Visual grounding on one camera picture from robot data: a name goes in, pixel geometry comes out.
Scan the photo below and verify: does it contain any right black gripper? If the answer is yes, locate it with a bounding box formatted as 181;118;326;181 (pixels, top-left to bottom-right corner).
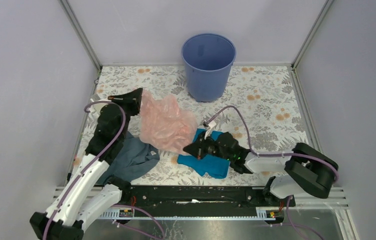
183;130;233;161

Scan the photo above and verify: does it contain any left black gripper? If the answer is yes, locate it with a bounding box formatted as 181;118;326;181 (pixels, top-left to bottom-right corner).
108;87;143;140

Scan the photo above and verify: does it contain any pink plastic trash bag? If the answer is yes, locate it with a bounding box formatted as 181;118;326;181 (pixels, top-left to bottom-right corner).
139;89;199;156

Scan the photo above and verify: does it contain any blue plastic trash bin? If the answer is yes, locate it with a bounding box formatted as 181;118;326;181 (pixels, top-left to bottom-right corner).
181;33;237;102

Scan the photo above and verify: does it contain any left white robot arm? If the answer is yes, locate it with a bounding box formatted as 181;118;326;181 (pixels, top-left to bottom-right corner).
29;88;143;240

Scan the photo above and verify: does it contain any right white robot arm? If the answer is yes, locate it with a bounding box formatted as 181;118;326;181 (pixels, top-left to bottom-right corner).
183;131;339;206

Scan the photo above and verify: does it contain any teal folded cloth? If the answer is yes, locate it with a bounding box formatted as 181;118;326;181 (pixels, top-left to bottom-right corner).
177;129;230;179

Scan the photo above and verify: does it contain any grey-blue crumpled garment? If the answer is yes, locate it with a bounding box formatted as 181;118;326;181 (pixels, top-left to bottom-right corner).
96;132;160;186

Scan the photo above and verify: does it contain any floral patterned table mat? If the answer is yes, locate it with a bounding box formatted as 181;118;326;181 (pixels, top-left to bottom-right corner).
72;66;313;186

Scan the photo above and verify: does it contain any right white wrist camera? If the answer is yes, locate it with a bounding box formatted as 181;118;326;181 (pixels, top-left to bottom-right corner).
203;120;217;139

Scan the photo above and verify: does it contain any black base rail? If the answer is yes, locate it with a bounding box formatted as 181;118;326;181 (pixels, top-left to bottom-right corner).
120;185;296;218

